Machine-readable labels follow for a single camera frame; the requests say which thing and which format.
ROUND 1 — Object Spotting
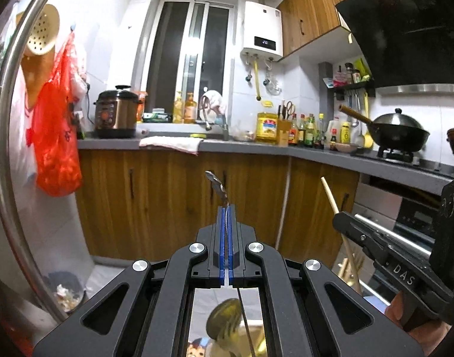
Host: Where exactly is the tan perforated scoop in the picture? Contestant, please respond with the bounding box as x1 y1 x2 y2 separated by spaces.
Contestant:
17 4 61 107

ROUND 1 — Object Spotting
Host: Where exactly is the white rag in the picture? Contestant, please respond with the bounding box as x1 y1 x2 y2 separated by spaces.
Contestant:
204 90 228 117

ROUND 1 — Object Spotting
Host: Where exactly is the white water heater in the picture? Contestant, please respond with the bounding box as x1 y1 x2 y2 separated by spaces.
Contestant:
240 1 283 62

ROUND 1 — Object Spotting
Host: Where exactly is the dark trash bin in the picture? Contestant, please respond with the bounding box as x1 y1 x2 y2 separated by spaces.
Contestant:
45 271 87 313

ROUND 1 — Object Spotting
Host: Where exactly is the black wall shelf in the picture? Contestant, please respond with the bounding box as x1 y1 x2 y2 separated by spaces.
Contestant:
322 57 376 101

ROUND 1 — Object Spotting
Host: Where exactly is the red plastic bag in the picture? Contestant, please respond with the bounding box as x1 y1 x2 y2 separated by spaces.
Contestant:
31 35 83 198

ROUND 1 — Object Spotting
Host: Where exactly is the row of sauce bottles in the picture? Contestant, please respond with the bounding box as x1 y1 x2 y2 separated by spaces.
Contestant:
288 112 353 152

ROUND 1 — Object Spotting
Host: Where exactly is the large yellow oil jug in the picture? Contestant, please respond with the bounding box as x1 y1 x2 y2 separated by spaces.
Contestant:
256 112 279 145

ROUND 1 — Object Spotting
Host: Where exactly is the black range hood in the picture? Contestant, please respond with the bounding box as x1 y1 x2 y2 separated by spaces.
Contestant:
335 0 454 95

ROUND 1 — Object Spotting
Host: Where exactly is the built-in oven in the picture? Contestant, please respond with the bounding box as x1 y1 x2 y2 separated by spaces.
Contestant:
351 178 448 306

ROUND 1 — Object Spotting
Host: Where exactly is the silver fork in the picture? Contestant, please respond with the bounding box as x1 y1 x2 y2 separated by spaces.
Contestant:
205 170 257 357

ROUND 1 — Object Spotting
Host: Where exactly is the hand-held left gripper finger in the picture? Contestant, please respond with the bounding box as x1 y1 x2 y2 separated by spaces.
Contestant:
34 208 228 357
227 206 423 357

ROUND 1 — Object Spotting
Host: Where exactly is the small yellow oil bottle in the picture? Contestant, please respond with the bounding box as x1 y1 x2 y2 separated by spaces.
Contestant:
184 93 197 124
174 91 185 123

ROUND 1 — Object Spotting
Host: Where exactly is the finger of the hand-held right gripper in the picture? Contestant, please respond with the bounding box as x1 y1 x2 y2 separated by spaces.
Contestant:
340 211 436 253
332 214 393 266

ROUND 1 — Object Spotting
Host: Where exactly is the wooden chopstick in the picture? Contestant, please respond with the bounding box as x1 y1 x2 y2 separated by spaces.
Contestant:
320 177 362 294

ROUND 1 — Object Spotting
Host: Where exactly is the white towel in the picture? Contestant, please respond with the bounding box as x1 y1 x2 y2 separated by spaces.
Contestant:
139 136 205 156

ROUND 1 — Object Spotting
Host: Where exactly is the wooden wall cabinet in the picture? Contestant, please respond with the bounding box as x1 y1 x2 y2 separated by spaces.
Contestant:
277 0 391 62

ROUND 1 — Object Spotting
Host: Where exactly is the white floral ceramic utensil holder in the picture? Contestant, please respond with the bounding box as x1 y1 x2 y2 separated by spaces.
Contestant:
208 320 268 357

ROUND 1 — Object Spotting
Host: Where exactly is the wooden knife block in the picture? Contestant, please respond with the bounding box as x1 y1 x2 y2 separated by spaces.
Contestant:
278 119 292 147

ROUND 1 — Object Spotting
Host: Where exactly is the person's right hand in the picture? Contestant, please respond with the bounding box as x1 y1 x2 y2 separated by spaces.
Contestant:
385 292 453 357

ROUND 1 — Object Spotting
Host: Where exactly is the gas stove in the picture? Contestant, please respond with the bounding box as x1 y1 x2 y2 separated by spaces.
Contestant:
378 147 422 165

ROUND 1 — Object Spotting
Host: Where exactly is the white plastic bag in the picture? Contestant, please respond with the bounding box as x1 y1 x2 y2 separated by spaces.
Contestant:
68 41 89 99

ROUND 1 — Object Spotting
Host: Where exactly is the yellow gas hose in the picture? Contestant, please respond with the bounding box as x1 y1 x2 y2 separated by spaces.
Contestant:
254 59 272 107

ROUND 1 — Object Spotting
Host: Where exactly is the black wok with lid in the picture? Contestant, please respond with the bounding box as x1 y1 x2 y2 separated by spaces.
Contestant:
340 105 430 153

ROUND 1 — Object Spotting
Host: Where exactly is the steel faucet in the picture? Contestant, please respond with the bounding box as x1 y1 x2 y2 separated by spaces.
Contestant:
199 95 230 141

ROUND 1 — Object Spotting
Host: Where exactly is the electric pressure cooker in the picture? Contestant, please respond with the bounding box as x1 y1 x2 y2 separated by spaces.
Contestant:
93 85 144 139

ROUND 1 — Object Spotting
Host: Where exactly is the kitchen window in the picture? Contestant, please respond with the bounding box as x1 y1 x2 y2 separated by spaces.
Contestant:
143 0 237 123

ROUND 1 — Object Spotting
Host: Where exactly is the green box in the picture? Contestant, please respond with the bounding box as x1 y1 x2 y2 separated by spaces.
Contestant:
143 109 174 123

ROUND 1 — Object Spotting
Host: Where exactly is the yellow ladle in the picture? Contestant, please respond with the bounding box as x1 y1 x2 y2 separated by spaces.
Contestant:
363 93 375 148

